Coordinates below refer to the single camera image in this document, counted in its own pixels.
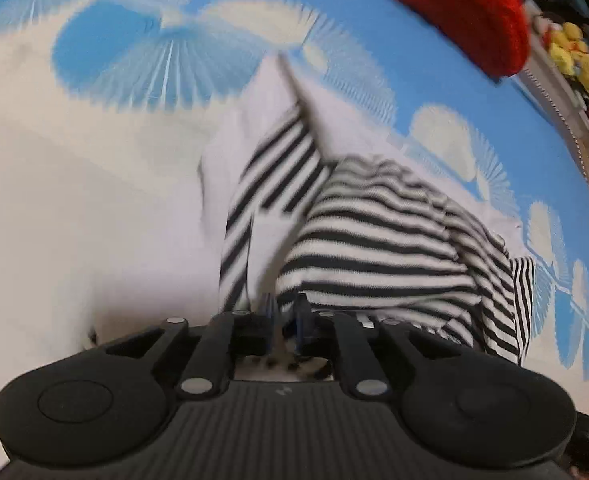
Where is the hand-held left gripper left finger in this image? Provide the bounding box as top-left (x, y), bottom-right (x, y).
top-left (90, 294), bottom-right (278, 401)

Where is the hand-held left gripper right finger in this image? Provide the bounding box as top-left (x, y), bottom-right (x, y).
top-left (294, 292), bottom-right (481, 401)

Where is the striped and white small shirt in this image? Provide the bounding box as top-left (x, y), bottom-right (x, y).
top-left (197, 52), bottom-right (536, 367)

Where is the blue shell print bed sheet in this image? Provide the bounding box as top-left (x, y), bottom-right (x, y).
top-left (0, 0), bottom-right (589, 466)

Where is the red folded blanket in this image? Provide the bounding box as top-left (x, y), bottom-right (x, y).
top-left (311, 0), bottom-right (531, 80)

